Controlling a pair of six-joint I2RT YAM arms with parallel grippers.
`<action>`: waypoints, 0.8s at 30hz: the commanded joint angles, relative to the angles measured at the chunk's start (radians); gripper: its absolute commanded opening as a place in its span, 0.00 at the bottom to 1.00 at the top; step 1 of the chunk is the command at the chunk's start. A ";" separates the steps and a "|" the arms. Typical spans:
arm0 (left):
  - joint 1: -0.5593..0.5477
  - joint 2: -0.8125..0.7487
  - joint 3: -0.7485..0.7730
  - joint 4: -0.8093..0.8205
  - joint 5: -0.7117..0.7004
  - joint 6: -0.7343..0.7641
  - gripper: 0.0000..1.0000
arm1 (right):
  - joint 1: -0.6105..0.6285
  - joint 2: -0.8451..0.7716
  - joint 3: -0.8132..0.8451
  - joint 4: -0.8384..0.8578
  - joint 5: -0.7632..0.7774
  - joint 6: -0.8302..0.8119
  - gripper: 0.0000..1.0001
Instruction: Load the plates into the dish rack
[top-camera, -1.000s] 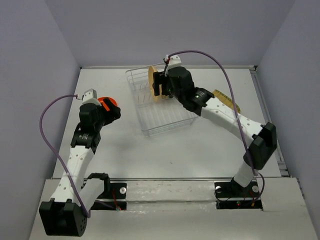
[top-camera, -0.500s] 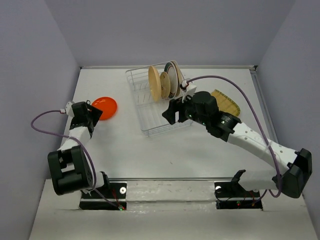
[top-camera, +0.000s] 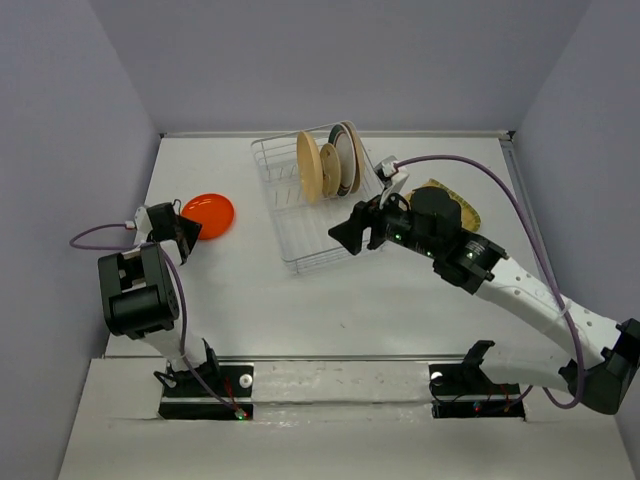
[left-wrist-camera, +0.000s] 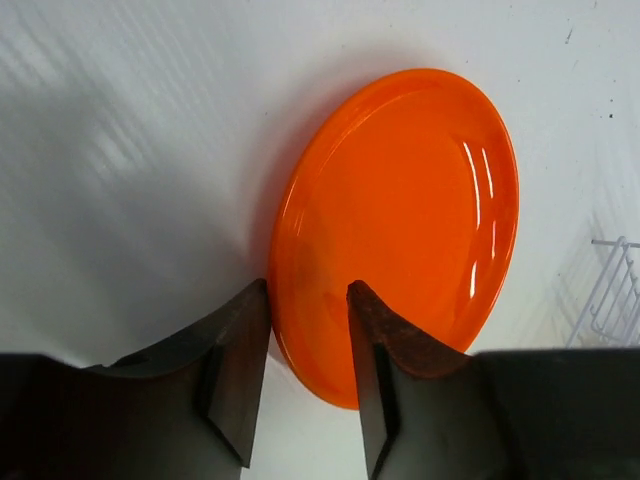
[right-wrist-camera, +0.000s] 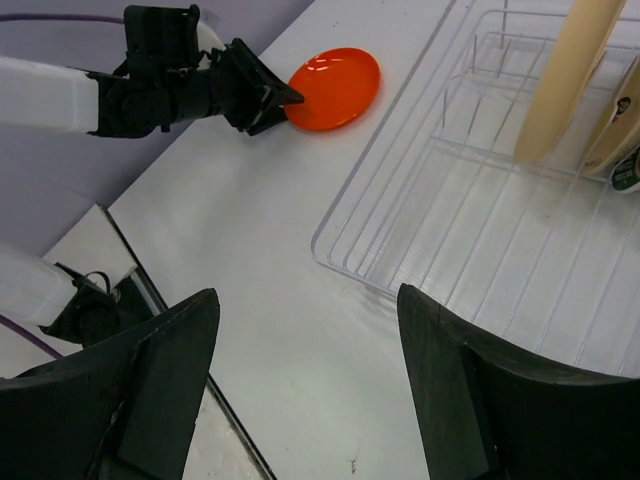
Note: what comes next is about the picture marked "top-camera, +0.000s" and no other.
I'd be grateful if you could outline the beige plate with leaf design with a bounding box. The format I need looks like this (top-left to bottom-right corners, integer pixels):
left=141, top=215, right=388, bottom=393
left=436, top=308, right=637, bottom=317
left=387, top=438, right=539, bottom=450
left=343, top=121, right=365, bottom=194

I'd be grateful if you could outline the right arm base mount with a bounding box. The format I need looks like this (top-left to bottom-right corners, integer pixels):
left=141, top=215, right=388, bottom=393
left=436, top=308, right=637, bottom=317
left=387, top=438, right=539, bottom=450
left=428, top=340, right=526, bottom=420

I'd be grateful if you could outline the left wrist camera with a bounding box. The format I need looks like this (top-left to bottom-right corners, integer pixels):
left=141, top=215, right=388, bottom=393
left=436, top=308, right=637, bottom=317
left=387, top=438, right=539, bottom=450
left=133, top=205, right=152, bottom=245

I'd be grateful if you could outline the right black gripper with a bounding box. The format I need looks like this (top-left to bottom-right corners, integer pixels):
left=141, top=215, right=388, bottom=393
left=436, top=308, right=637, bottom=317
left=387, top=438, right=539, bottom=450
left=327, top=184, right=440, bottom=259

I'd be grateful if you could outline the white plate with green rim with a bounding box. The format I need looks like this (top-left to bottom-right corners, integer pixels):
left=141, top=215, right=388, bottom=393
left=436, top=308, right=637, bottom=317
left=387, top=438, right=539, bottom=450
left=329, top=123, right=357, bottom=197

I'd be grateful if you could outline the yellow bamboo-pattern rectangular plate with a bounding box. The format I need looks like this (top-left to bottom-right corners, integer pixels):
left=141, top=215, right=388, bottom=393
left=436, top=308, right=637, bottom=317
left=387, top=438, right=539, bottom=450
left=404, top=178, right=481, bottom=232

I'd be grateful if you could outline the small cream plate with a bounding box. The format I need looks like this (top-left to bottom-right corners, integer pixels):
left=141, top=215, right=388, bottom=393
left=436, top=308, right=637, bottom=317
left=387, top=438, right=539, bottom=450
left=320, top=143, right=341, bottom=198

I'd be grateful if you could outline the tan round plate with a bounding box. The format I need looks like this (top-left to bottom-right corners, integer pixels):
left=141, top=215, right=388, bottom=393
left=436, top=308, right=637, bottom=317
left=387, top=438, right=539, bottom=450
left=296, top=131, right=323, bottom=204

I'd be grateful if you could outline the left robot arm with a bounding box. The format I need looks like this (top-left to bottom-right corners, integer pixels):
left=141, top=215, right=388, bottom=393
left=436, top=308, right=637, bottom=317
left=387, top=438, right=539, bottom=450
left=98, top=203, right=222, bottom=396

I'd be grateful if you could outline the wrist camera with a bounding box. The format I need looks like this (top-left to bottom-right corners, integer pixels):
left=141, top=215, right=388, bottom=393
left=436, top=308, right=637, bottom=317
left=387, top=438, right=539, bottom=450
left=374, top=156, right=409, bottom=208
left=133, top=205, right=152, bottom=245

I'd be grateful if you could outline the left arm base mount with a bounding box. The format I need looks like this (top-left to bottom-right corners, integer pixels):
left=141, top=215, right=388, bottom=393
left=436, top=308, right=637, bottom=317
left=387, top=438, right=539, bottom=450
left=154, top=362, right=255, bottom=421

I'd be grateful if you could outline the white wire dish rack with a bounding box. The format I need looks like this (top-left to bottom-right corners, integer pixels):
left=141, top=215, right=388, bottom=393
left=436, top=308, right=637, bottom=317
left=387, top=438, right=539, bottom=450
left=251, top=121, right=382, bottom=273

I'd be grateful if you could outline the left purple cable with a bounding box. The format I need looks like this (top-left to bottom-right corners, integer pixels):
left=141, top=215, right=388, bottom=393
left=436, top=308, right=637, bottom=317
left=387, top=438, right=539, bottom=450
left=68, top=219, right=249, bottom=421

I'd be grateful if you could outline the orange translucent plate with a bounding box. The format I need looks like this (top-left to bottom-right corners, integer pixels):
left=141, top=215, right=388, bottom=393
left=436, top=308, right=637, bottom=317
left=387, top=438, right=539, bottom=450
left=181, top=193, right=235, bottom=240

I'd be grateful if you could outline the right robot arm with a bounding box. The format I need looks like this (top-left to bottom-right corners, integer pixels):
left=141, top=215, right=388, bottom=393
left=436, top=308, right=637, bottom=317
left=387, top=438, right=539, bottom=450
left=328, top=187, right=639, bottom=415

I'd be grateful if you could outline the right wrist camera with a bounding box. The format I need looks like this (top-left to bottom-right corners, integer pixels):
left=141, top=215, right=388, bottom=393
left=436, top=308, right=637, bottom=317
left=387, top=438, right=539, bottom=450
left=374, top=156, right=409, bottom=208

